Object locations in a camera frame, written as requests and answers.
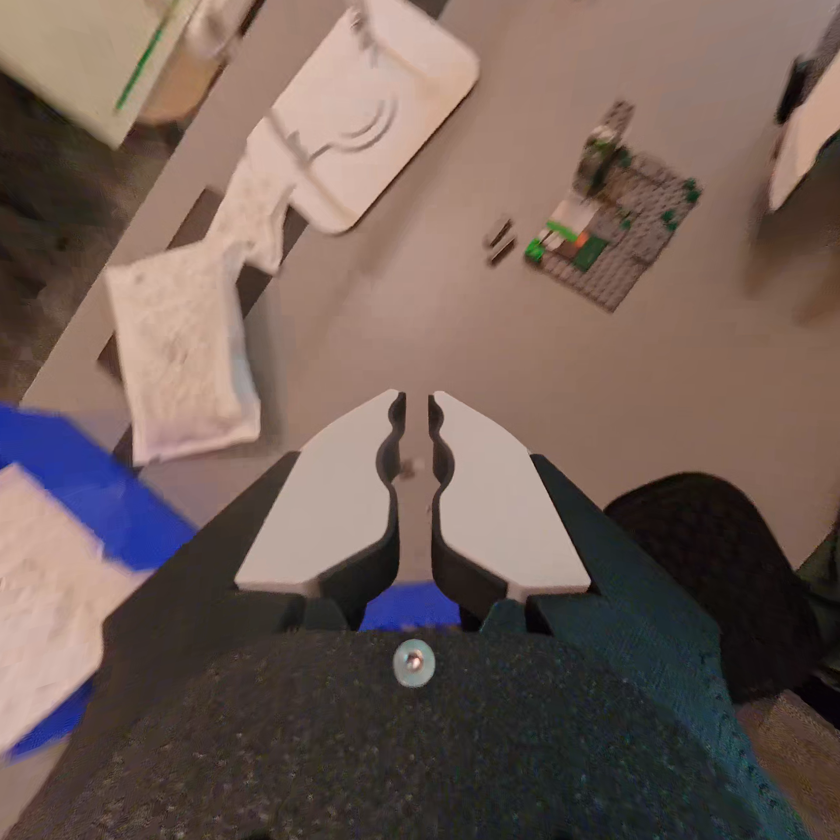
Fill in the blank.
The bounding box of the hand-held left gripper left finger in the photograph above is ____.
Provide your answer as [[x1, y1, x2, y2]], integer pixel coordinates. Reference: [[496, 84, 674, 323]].
[[234, 388, 408, 619]]

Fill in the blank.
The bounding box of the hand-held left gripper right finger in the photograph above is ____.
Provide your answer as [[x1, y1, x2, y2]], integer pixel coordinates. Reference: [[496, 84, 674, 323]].
[[427, 390, 593, 618]]

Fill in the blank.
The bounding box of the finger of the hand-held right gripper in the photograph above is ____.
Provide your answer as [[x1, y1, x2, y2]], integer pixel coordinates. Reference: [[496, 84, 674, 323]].
[[766, 62, 840, 212]]

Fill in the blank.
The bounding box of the blue plastic bin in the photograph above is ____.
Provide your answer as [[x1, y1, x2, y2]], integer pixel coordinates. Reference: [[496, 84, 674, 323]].
[[0, 400, 198, 763], [357, 581, 462, 632]]

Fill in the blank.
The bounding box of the grey brick tower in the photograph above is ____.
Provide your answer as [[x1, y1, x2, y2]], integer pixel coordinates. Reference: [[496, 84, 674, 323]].
[[576, 100, 636, 198]]

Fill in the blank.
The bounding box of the grey brick baseplate model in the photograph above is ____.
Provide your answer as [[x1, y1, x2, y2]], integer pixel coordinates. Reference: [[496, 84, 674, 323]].
[[524, 98, 703, 315]]

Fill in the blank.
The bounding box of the crumpled white paper bag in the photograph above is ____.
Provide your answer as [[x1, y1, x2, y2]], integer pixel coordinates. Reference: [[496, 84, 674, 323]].
[[104, 236, 263, 468]]

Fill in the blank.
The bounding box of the white instruction booklet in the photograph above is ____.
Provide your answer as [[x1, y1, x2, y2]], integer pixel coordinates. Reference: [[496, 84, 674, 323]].
[[0, 462, 148, 756]]

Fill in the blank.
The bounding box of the white plastic tray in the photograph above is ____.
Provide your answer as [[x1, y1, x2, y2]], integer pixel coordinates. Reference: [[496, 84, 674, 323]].
[[248, 0, 481, 236]]

